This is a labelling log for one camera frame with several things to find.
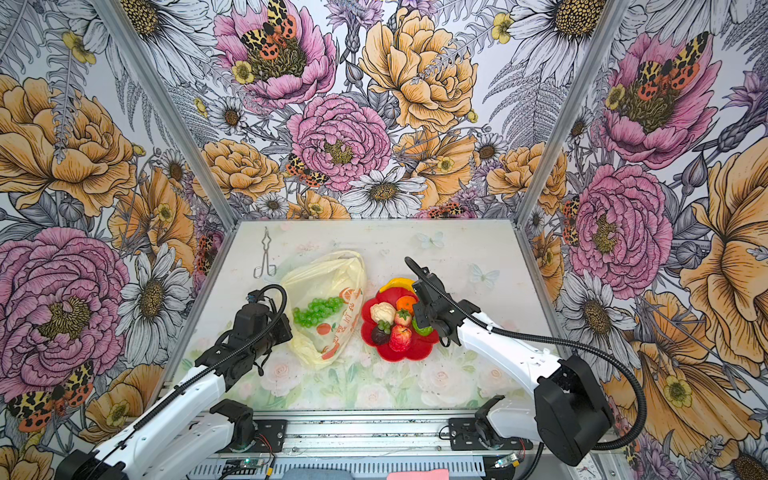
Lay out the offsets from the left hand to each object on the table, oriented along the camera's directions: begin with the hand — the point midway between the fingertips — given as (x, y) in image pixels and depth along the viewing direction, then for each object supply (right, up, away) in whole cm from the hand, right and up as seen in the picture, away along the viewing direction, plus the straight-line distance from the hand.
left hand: (288, 329), depth 85 cm
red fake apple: (+31, -2, -1) cm, 31 cm away
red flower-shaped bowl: (+28, +8, +12) cm, 32 cm away
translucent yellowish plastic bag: (+7, +7, +16) cm, 19 cm away
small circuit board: (-5, -28, -14) cm, 31 cm away
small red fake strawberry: (+32, +3, +2) cm, 33 cm away
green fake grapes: (+6, +5, +7) cm, 10 cm away
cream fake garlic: (+26, +4, +5) cm, 27 cm away
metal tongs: (-14, +15, +23) cm, 31 cm away
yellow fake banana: (+31, +12, +7) cm, 34 cm away
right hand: (+39, +4, +1) cm, 40 cm away
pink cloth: (+39, -29, -16) cm, 51 cm away
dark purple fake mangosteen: (+26, -2, 0) cm, 26 cm away
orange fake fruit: (+33, +6, +8) cm, 35 cm away
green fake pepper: (+38, -1, +2) cm, 38 cm away
